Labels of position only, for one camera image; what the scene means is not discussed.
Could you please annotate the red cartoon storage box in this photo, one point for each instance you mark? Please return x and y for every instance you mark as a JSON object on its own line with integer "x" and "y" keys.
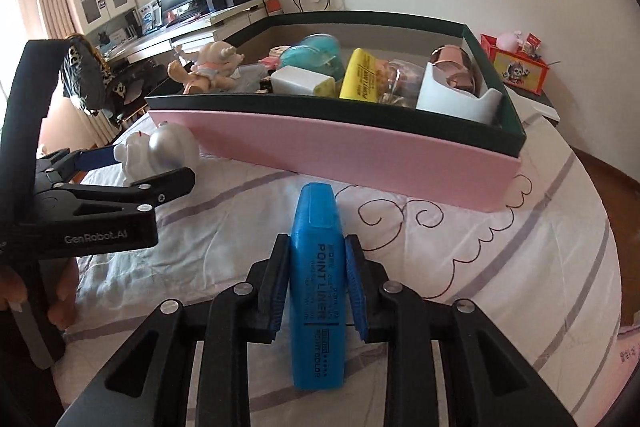
{"x": 520, "y": 72}

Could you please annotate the small red card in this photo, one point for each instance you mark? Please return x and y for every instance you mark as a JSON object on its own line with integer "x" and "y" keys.
{"x": 532, "y": 44}

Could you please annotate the rose gold tape roll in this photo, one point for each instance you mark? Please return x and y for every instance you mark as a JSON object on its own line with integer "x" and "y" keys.
{"x": 457, "y": 62}

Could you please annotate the blue packaging box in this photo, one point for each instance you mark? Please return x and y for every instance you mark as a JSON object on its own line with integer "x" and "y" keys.
{"x": 149, "y": 17}

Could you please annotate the pink whale plush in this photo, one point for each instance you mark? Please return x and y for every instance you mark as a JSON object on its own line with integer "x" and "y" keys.
{"x": 507, "y": 41}

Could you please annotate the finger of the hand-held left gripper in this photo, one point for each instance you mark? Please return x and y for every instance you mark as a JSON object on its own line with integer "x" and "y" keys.
{"x": 150, "y": 192}
{"x": 97, "y": 157}

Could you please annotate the white charger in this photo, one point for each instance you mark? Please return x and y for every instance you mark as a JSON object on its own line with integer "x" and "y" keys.
{"x": 297, "y": 82}

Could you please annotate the pink box with green rim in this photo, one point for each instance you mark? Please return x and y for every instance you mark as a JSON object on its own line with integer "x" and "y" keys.
{"x": 350, "y": 152}

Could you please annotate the yellow highlighter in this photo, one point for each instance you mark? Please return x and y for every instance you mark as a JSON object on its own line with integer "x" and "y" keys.
{"x": 361, "y": 77}

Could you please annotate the pink bedsheet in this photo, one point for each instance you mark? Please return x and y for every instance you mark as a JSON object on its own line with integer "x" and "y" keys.
{"x": 629, "y": 347}

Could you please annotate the teal round container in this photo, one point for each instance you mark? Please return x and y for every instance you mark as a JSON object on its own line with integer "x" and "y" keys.
{"x": 312, "y": 54}

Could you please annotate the person's left hand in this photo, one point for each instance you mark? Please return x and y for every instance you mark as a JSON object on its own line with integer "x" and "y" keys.
{"x": 65, "y": 292}

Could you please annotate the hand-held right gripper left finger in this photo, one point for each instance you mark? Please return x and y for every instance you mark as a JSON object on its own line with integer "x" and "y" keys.
{"x": 274, "y": 294}

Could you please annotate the orange-capped bottle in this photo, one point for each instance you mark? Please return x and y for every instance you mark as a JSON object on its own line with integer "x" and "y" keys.
{"x": 273, "y": 4}

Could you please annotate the blue highlighter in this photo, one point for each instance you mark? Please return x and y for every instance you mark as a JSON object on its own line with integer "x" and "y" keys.
{"x": 317, "y": 287}

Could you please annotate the white desk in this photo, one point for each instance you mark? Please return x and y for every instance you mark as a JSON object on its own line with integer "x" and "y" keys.
{"x": 160, "y": 37}

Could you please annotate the baby doll with horn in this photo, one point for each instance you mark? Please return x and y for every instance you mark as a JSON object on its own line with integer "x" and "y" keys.
{"x": 210, "y": 67}

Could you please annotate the black printed jacket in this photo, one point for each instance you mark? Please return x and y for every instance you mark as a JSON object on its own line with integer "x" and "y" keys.
{"x": 85, "y": 72}

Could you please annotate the white astronaut figure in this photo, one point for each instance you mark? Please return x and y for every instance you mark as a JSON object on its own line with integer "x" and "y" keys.
{"x": 160, "y": 152}

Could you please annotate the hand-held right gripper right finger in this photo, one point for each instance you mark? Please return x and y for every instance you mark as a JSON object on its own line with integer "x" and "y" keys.
{"x": 357, "y": 294}

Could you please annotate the white plastic holder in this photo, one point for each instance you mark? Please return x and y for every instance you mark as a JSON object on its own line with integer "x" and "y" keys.
{"x": 450, "y": 104}

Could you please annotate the black office chair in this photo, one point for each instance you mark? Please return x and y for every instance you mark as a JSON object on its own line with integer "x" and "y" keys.
{"x": 135, "y": 87}

